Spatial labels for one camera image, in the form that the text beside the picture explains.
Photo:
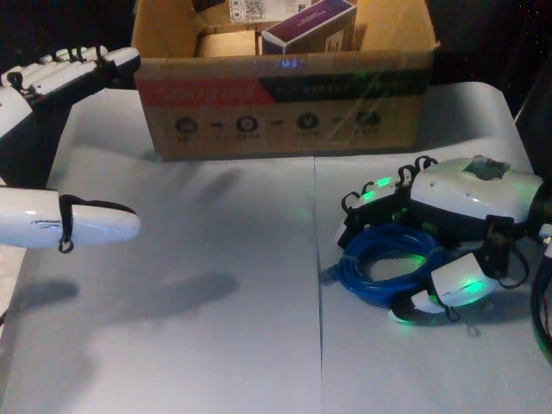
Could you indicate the brown cardboard box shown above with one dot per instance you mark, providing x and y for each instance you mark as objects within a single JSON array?
[{"x": 207, "y": 138}]

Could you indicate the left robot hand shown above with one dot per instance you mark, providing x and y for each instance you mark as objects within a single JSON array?
[{"x": 26, "y": 112}]

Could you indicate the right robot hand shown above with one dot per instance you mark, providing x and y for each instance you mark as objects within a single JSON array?
[{"x": 457, "y": 190}]

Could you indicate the purple and grey product box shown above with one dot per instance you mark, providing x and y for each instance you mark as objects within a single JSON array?
[{"x": 306, "y": 23}]

